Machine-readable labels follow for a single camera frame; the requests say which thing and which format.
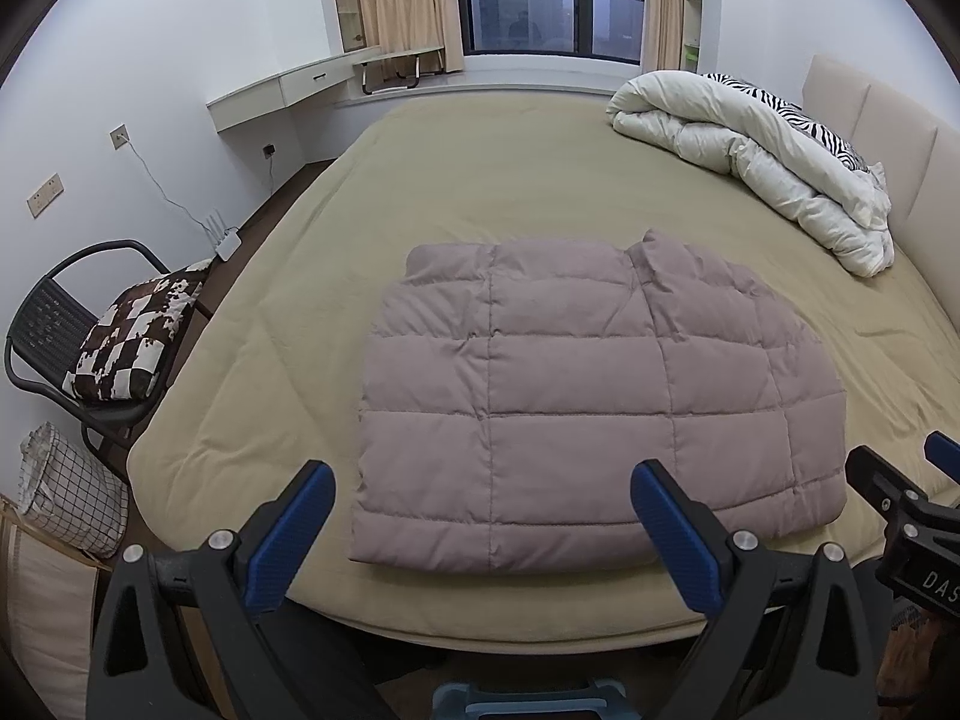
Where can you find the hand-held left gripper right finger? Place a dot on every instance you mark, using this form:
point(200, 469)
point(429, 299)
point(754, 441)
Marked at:
point(675, 540)

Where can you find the wooden framed fabric hamper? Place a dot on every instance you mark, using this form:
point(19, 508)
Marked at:
point(41, 615)

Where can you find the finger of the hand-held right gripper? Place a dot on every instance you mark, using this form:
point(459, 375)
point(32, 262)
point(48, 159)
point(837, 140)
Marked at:
point(881, 476)
point(943, 454)

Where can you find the brown white patchwork cushion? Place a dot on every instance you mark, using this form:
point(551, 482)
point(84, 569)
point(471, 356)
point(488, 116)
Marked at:
point(131, 337)

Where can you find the white grid laundry basket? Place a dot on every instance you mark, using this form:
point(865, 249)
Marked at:
point(71, 495)

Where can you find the black metal chair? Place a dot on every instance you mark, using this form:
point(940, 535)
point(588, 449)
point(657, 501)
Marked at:
point(45, 322)

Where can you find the single wall outlet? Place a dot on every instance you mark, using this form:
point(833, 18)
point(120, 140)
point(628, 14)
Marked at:
point(118, 136)

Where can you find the person's right hand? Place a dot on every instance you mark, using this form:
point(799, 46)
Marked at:
point(907, 664)

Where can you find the zebra print pillow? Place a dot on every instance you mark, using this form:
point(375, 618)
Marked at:
point(810, 124)

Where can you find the mauve puffer jacket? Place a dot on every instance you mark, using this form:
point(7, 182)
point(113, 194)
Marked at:
point(562, 405)

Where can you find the beige padded headboard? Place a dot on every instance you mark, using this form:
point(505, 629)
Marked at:
point(900, 135)

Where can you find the bed with beige sheet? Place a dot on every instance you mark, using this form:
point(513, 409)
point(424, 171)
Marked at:
point(525, 165)

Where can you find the double wall outlet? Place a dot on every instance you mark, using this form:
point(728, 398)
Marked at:
point(45, 193)

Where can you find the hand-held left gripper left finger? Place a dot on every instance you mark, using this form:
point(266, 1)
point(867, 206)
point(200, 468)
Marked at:
point(289, 532)

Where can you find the white duvet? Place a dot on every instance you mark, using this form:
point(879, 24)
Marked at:
point(765, 157)

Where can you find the dark window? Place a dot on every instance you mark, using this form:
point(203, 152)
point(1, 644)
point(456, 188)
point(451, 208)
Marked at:
point(540, 0)

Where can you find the beige curtain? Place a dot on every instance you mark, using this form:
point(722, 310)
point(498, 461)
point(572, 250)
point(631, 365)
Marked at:
point(661, 7)
point(409, 0)

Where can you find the wooden folding stand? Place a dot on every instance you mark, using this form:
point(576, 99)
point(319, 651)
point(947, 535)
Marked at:
point(397, 60)

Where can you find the white wall desk with drawer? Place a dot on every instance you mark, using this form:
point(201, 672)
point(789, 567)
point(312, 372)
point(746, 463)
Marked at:
point(285, 90)

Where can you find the white router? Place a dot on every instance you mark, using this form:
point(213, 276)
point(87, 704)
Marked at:
point(227, 244)

